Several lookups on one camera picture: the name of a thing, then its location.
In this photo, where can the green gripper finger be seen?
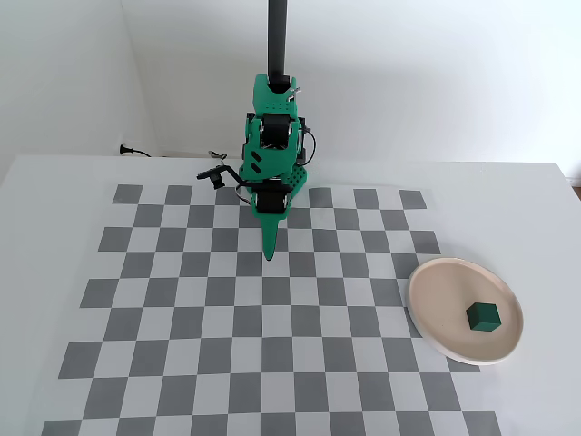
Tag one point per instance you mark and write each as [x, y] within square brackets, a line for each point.
[270, 236]

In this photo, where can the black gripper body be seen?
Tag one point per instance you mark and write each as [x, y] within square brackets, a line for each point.
[270, 202]

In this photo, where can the dark green dice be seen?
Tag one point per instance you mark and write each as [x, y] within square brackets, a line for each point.
[483, 316]

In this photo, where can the green perforated robot base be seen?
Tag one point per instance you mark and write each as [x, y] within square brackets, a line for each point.
[300, 179]

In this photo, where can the beige round plate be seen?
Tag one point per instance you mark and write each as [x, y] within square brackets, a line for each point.
[445, 290]

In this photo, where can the grey white checkerboard mat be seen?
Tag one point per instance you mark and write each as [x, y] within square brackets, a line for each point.
[181, 290]

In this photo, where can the black vertical pole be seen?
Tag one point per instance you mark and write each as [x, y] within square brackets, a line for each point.
[277, 36]

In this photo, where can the black camera circuit board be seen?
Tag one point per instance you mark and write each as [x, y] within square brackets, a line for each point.
[218, 181]

